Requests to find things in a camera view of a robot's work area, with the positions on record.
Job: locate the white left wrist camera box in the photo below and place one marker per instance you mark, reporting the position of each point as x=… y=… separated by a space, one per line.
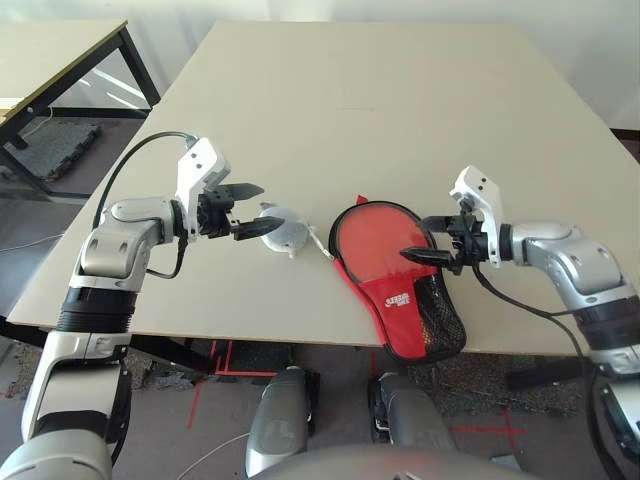
x=202 y=160

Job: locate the side table with black frame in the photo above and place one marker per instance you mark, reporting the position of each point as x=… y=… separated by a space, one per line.
x=50 y=55

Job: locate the short black table support beam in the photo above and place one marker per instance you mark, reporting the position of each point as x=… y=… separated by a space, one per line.
x=545 y=375

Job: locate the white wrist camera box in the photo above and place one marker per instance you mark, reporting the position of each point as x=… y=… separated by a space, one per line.
x=202 y=160
x=480 y=185

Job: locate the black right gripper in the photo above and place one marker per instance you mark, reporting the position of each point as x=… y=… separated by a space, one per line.
x=467 y=240

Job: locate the silver right robot leg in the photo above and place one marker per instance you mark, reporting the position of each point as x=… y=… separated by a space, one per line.
x=415 y=415

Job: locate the grey robot torso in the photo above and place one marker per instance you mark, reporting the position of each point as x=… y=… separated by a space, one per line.
x=375 y=465

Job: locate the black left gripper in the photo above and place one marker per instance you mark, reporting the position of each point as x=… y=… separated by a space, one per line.
x=215 y=215

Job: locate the dark grey foam mat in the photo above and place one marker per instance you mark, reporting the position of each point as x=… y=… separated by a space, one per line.
x=55 y=150

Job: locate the silver left robot leg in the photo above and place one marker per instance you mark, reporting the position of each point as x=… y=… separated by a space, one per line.
x=280 y=415

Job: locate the long black table support beam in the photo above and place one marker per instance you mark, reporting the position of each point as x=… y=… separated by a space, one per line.
x=150 y=347

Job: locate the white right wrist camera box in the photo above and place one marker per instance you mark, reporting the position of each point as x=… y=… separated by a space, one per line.
x=480 y=185

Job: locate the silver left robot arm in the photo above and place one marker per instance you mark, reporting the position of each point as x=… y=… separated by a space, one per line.
x=120 y=235

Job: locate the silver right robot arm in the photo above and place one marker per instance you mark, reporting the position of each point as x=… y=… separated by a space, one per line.
x=565 y=250

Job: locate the grey flat plate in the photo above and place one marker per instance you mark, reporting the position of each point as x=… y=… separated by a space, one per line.
x=506 y=461

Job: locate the red black paddle case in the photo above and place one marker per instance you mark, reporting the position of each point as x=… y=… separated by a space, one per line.
x=395 y=310

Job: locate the silver robot leg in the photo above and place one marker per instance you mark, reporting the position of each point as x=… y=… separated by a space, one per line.
x=280 y=415
x=415 y=415

